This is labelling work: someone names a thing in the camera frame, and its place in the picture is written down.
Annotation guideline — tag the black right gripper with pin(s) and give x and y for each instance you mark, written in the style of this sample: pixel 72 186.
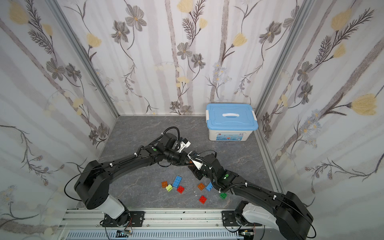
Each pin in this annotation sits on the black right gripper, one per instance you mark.
pixel 196 170

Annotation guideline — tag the lime green lego brick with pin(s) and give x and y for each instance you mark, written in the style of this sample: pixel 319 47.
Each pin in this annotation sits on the lime green lego brick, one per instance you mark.
pixel 169 188

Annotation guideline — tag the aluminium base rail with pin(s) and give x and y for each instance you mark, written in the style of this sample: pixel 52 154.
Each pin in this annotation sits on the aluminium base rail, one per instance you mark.
pixel 155 219

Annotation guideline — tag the light blue long lego brick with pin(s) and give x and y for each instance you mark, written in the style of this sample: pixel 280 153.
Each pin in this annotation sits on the light blue long lego brick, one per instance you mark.
pixel 177 182

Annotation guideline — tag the light blue long brick right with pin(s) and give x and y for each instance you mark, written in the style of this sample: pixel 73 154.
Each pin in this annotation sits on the light blue long brick right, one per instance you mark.
pixel 209 187

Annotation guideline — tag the red lego brick front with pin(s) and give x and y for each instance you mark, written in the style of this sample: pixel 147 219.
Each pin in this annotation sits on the red lego brick front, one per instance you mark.
pixel 203 199

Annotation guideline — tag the brown-orange lego brick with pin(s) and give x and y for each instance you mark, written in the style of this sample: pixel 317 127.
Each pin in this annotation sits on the brown-orange lego brick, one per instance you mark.
pixel 164 184

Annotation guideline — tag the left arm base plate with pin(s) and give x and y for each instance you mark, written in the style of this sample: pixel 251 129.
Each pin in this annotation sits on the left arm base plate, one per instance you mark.
pixel 130 218

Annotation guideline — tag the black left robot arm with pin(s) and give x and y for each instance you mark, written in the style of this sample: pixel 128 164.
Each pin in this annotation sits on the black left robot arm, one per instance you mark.
pixel 93 183

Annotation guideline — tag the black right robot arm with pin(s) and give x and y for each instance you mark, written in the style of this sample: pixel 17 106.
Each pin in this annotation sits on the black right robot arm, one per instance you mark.
pixel 293 219

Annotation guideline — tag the red lego brick left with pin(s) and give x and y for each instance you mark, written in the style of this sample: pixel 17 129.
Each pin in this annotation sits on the red lego brick left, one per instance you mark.
pixel 180 189

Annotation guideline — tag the red lego brick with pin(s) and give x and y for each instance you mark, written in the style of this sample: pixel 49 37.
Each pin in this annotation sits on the red lego brick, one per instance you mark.
pixel 203 199
pixel 180 189

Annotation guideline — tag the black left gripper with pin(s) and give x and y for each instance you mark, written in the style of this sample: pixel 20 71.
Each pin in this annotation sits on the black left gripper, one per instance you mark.
pixel 180 157

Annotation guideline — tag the white perforated cable tray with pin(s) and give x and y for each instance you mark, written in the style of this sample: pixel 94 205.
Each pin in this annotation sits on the white perforated cable tray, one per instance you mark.
pixel 152 235

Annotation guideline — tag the blue lid storage box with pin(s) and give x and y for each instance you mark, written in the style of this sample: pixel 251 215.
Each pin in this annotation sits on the blue lid storage box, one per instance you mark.
pixel 230 122

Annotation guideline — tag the orange lego brick centre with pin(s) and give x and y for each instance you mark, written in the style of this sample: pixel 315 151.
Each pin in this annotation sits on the orange lego brick centre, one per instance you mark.
pixel 201 186

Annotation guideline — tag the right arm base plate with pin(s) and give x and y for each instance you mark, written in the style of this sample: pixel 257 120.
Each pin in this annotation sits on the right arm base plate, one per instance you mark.
pixel 233 219

